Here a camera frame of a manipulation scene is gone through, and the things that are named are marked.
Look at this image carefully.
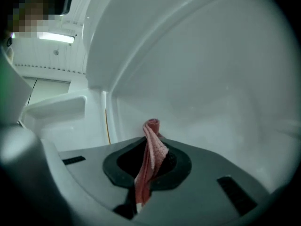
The person's head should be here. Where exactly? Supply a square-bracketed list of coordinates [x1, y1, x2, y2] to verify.
[4, 0, 63, 40]

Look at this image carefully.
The pink cloth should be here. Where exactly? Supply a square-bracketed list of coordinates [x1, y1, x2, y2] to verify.
[134, 118, 169, 208]

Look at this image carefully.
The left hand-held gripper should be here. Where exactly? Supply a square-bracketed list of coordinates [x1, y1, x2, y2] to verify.
[0, 45, 33, 128]

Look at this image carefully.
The white roller blind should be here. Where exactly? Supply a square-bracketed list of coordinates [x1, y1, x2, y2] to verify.
[22, 77, 38, 107]
[29, 77, 71, 103]

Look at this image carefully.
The long ceiling lamp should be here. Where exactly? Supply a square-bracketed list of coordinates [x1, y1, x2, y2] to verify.
[37, 32, 76, 44]

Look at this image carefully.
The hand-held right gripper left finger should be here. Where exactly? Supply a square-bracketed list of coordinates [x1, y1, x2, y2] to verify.
[42, 137, 148, 226]

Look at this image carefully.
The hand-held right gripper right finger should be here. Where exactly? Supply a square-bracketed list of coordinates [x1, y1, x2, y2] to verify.
[136, 137, 279, 226]

